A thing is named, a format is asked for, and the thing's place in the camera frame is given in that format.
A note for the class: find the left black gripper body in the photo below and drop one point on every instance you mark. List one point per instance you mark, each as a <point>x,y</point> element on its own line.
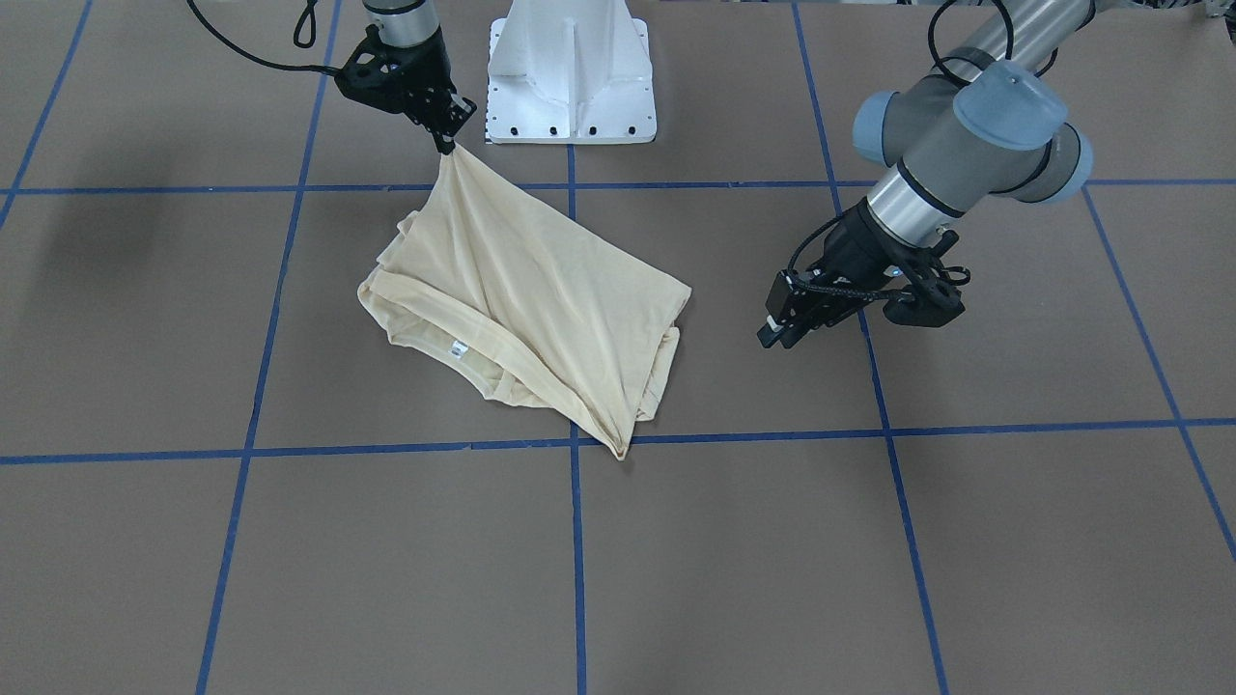
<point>862,245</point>

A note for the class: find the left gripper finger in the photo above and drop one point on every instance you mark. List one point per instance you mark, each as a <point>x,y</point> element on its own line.
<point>792,332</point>
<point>774,333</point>

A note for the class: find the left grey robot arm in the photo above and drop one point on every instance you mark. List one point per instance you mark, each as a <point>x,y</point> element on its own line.
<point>981,123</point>

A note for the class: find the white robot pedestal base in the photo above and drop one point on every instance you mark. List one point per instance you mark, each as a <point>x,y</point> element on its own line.
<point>570,73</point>

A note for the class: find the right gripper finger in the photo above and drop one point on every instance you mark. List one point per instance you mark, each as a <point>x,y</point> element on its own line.
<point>460,109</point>
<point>439,126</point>

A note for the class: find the cream long-sleeve graphic shirt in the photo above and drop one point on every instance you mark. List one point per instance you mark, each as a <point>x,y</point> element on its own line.
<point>527,305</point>

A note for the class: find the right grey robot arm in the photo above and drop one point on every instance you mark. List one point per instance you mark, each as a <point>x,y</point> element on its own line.
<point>403,23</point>

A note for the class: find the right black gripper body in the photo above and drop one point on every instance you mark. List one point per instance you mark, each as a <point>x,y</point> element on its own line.
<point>421,66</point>

